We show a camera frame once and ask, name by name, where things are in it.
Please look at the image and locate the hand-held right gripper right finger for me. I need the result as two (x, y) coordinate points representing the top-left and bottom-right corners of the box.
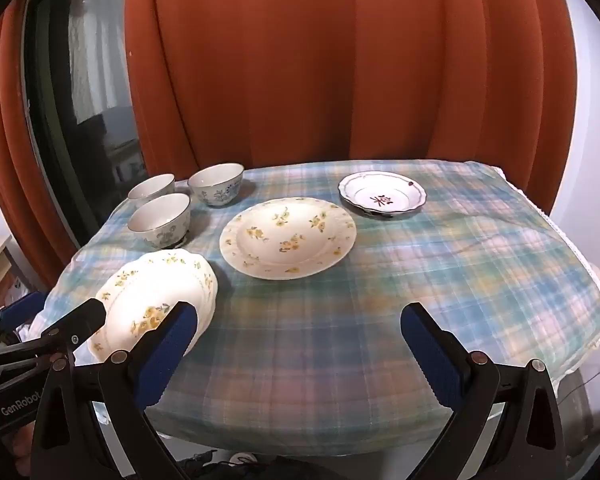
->
(399, 301), (567, 480)

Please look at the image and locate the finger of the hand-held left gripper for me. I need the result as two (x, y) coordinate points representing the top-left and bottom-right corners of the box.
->
(0, 292), (48, 356)
(0, 299), (107, 391)

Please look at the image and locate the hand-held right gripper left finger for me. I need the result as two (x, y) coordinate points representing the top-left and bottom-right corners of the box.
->
(30, 301), (201, 480)

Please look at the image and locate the scalloped yellow floral plate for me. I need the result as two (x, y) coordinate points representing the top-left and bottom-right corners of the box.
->
(87, 248), (218, 363)

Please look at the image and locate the blue floral bowl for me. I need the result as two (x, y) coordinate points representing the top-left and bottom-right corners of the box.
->
(187, 163), (245, 208)
(128, 193), (191, 250)
(127, 173), (176, 209)

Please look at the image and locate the large yellow floral plate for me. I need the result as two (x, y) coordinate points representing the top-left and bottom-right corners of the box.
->
(219, 198), (357, 281)

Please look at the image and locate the red floral plate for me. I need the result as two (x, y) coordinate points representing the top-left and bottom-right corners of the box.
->
(338, 171), (427, 219)

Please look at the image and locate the person's left hand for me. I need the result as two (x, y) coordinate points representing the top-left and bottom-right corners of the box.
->
(15, 420), (36, 479)

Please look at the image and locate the plaid tablecloth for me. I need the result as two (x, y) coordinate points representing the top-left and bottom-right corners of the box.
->
(27, 159), (600, 443)

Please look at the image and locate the orange curtain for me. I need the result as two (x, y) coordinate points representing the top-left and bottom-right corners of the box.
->
(0, 15), (83, 286)
(124, 0), (581, 183)

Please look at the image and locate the dark glass window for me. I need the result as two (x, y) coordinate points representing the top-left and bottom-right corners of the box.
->
(22, 0), (148, 241)

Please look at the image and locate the white lace curtain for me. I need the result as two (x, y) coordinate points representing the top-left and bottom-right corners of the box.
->
(70, 0), (131, 123)

